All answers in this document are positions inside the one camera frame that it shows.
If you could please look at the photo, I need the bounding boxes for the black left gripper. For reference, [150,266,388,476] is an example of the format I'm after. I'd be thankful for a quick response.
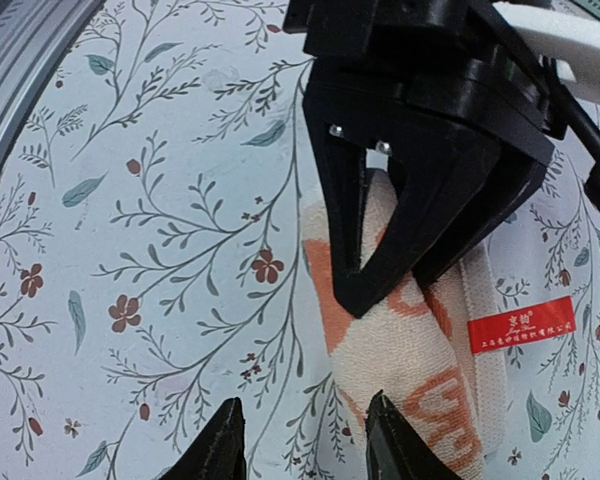
[283,1,567,139]

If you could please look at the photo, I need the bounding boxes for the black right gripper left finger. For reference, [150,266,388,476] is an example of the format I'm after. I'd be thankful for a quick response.
[160,397,247,480]

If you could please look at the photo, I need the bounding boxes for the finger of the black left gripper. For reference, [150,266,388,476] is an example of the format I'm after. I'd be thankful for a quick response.
[412,139,554,288]
[304,80,500,318]

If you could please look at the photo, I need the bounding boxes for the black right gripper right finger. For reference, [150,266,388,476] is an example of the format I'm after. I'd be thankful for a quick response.
[364,390,460,480]

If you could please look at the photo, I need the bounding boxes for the orange patterned towel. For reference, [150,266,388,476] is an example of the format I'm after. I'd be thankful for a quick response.
[299,167,579,480]

